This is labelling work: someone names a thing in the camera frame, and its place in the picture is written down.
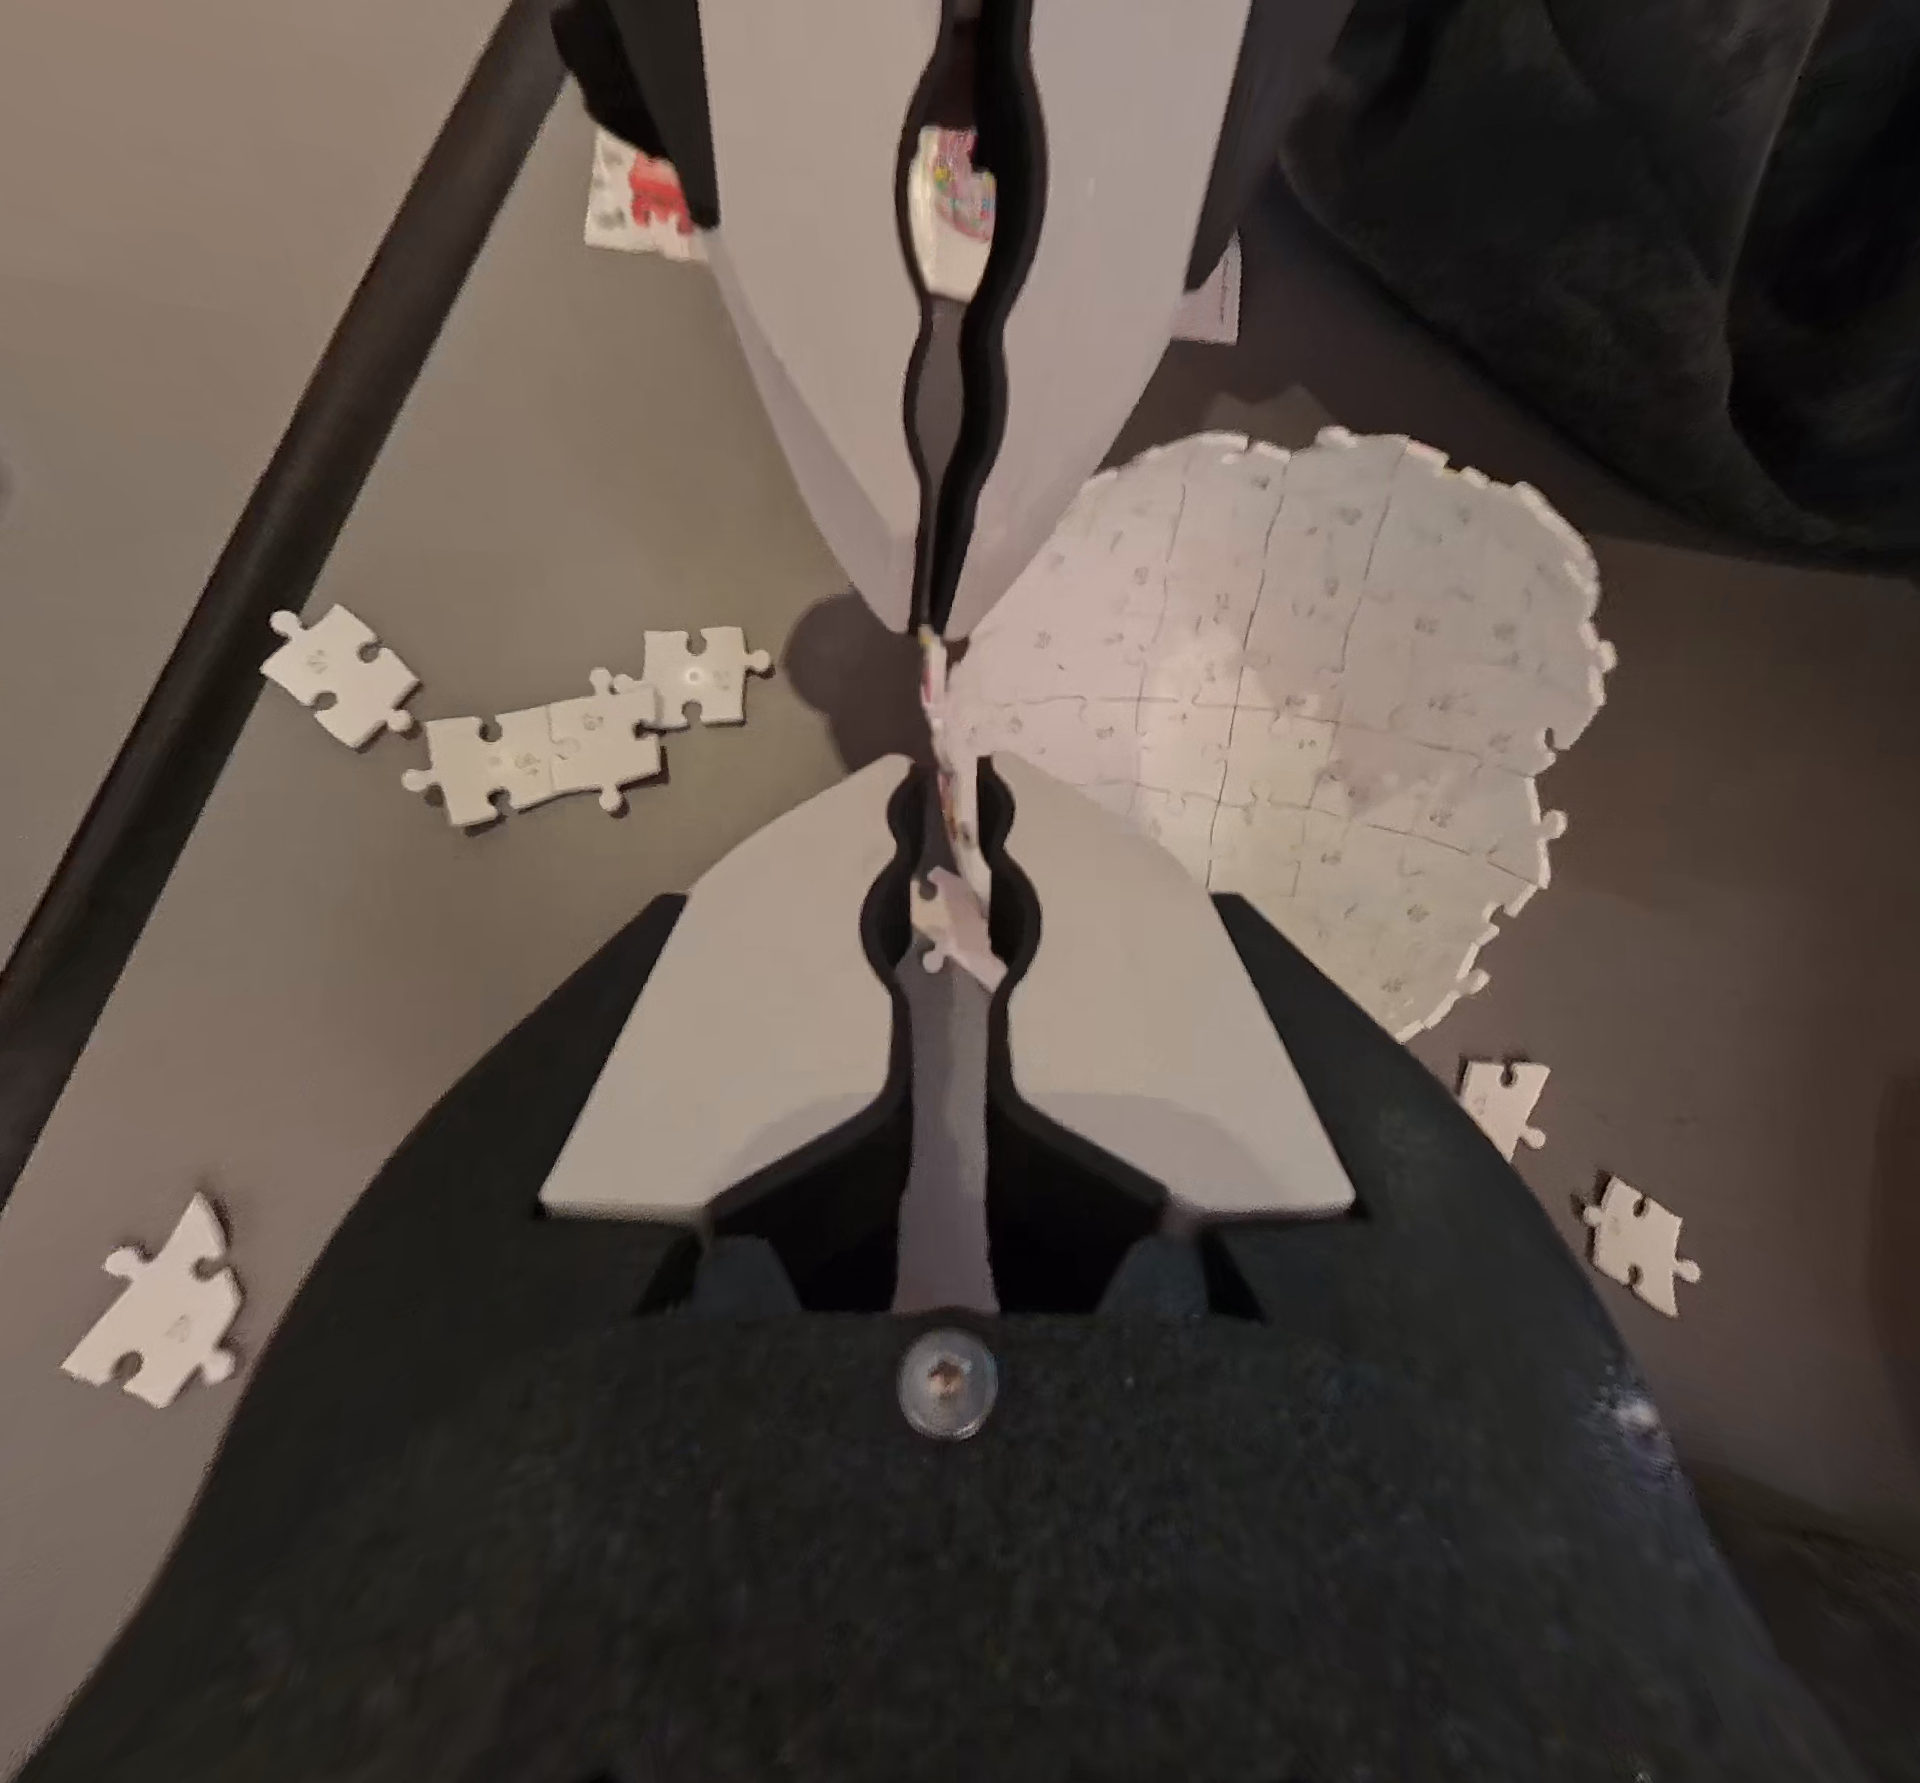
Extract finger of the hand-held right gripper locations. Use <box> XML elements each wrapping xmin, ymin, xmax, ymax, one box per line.
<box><xmin>681</xmin><ymin>0</ymin><xmax>961</xmax><ymax>638</ymax></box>
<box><xmin>922</xmin><ymin>0</ymin><xmax>1291</xmax><ymax>638</ymax></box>

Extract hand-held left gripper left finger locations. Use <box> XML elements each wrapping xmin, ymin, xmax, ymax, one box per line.
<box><xmin>538</xmin><ymin>757</ymin><xmax>925</xmax><ymax>1314</ymax></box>

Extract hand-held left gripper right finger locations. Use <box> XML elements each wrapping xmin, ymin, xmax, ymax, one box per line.
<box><xmin>978</xmin><ymin>757</ymin><xmax>1359</xmax><ymax>1314</ymax></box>

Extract white puzzle piece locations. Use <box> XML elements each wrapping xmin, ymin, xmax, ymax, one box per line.
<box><xmin>1581</xmin><ymin>1176</ymin><xmax>1705</xmax><ymax>1318</ymax></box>
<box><xmin>64</xmin><ymin>1193</ymin><xmax>244</xmax><ymax>1410</ymax></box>
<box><xmin>907</xmin><ymin>866</ymin><xmax>1007</xmax><ymax>987</ymax></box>
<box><xmin>262</xmin><ymin>603</ymin><xmax>423</xmax><ymax>751</ymax></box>
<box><xmin>1457</xmin><ymin>1059</ymin><xmax>1552</xmax><ymax>1165</ymax></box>
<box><xmin>637</xmin><ymin>624</ymin><xmax>777</xmax><ymax>731</ymax></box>

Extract partly built puzzle ball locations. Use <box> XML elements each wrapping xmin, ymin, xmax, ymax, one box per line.
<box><xmin>918</xmin><ymin>425</ymin><xmax>1619</xmax><ymax>1041</ymax></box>

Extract puzzle instruction sheet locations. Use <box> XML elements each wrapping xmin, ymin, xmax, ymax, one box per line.
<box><xmin>585</xmin><ymin>125</ymin><xmax>1246</xmax><ymax>347</ymax></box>

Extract joined white puzzle pieces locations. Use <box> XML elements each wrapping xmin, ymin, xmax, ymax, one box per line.
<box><xmin>402</xmin><ymin>701</ymin><xmax>665</xmax><ymax>832</ymax></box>

